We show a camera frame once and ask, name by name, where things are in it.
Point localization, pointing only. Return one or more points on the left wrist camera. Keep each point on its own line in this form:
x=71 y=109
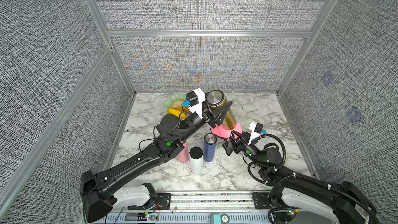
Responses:
x=194 y=101

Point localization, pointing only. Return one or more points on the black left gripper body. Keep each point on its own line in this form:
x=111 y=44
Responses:
x=207 y=120

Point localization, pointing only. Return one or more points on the pink cloth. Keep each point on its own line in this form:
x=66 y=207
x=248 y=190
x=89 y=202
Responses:
x=224 y=132

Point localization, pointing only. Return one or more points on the white thermos black lid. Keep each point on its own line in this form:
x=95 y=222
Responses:
x=196 y=160

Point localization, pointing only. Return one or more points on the orange bread bun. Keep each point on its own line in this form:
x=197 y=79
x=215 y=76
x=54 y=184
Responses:
x=178 y=105

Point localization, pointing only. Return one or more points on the yellow banana toy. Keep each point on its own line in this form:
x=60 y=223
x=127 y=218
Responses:
x=177 y=113

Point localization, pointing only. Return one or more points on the pink thermos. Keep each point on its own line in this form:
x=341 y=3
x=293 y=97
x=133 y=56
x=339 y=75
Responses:
x=183 y=156

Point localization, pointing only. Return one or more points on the aluminium front rail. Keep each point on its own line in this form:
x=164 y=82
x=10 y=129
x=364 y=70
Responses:
x=193 y=207

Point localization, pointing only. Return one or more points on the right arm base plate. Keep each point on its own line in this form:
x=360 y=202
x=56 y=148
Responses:
x=265 y=200

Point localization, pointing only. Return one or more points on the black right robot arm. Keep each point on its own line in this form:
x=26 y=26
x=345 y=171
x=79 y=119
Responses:
x=291 y=191

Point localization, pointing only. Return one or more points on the green scalloped plate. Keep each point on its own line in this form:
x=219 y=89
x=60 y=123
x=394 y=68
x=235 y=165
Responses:
x=171 y=99

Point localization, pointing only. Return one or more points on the blue thermos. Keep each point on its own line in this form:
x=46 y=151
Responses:
x=210 y=145

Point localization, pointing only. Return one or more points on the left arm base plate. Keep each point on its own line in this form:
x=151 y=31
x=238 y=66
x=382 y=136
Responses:
x=162 y=202

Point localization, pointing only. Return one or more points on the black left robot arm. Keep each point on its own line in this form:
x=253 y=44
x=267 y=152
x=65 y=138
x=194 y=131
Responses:
x=97 y=190

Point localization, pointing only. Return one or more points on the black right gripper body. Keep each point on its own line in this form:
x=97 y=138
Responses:
x=238 y=151

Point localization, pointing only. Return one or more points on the gold gradient thermos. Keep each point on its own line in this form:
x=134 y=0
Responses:
x=216 y=100

